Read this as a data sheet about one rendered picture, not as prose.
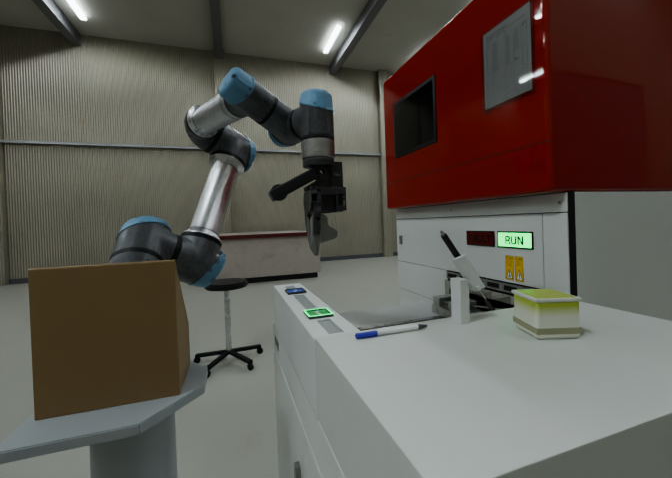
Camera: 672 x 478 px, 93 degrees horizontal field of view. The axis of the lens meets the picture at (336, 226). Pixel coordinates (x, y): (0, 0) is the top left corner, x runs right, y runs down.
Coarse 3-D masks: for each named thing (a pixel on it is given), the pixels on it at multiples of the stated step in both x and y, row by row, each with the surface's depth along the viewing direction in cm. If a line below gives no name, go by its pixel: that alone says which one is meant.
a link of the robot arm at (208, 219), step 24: (216, 144) 102; (240, 144) 105; (216, 168) 100; (240, 168) 105; (216, 192) 97; (216, 216) 94; (192, 240) 87; (216, 240) 91; (192, 264) 84; (216, 264) 89
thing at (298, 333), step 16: (288, 288) 105; (304, 288) 102; (288, 304) 82; (304, 304) 83; (320, 304) 81; (288, 320) 82; (304, 320) 68; (320, 320) 68; (336, 320) 67; (288, 336) 83; (304, 336) 64; (320, 336) 58; (288, 352) 84; (304, 352) 65; (304, 368) 65; (304, 384) 66
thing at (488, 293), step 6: (450, 288) 116; (486, 288) 100; (480, 294) 101; (486, 294) 99; (492, 294) 97; (498, 294) 94; (504, 294) 92; (510, 294) 92; (498, 300) 94; (504, 300) 92; (510, 300) 90
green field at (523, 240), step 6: (498, 234) 95; (504, 234) 93; (510, 234) 91; (516, 234) 89; (522, 234) 87; (528, 234) 85; (498, 240) 95; (504, 240) 93; (510, 240) 91; (516, 240) 89; (522, 240) 87; (528, 240) 85; (510, 246) 91; (516, 246) 89; (522, 246) 87; (528, 246) 85
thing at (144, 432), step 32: (192, 384) 70; (32, 416) 60; (64, 416) 60; (96, 416) 60; (128, 416) 59; (160, 416) 61; (0, 448) 52; (32, 448) 52; (64, 448) 53; (96, 448) 63; (128, 448) 63; (160, 448) 67
